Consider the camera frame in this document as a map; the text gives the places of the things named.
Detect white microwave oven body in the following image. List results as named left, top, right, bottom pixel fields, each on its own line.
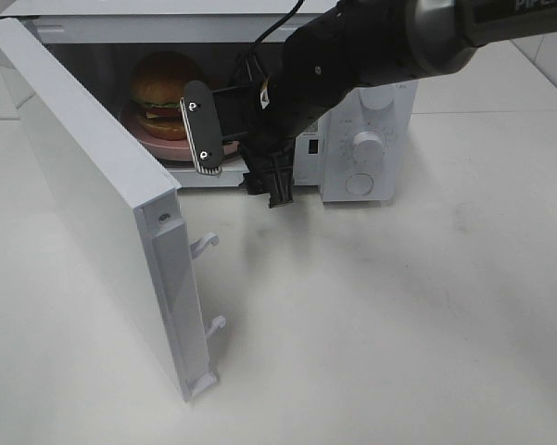
left=0, top=1, right=417, bottom=202

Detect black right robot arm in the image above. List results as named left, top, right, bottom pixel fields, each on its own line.
left=180, top=1, right=557, bottom=207

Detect toy hamburger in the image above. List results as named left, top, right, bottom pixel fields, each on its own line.
left=130, top=51, right=206, bottom=141

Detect white microwave door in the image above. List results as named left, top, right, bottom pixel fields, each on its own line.
left=0, top=19, right=225, bottom=401

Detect upper white power knob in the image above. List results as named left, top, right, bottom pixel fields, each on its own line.
left=358, top=85, right=395, bottom=111

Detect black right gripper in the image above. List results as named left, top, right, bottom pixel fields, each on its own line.
left=180, top=50, right=297, bottom=209

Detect round white door button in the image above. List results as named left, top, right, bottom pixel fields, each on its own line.
left=346, top=173, right=373, bottom=197

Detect pink round plate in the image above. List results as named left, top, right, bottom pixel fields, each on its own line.
left=120, top=101, right=240, bottom=163

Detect white timer knob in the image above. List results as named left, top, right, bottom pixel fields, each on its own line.
left=351, top=131, right=385, bottom=165

